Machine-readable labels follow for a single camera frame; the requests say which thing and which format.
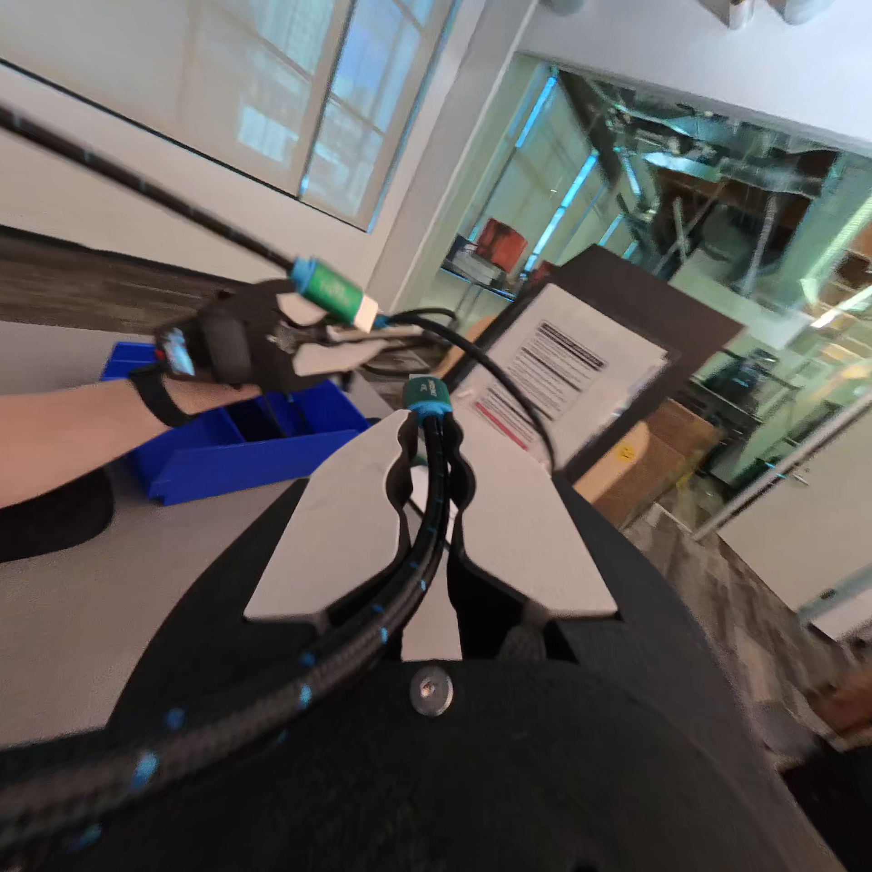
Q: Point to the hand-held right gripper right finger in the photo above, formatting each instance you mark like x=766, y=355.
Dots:
x=538, y=545

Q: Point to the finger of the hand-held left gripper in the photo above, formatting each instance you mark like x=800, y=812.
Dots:
x=300, y=310
x=340, y=358

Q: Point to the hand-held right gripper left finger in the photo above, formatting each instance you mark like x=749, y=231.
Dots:
x=334, y=531

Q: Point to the blue storage bin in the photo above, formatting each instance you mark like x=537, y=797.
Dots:
x=238, y=463

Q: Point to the person's left forearm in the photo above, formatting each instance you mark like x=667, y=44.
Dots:
x=68, y=436

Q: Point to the person's left hand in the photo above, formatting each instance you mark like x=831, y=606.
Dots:
x=218, y=398

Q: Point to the red container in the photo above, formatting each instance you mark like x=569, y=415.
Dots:
x=501, y=242

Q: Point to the large window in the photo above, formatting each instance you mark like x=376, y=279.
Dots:
x=272, y=102

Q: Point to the white door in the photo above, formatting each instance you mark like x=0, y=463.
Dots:
x=804, y=531

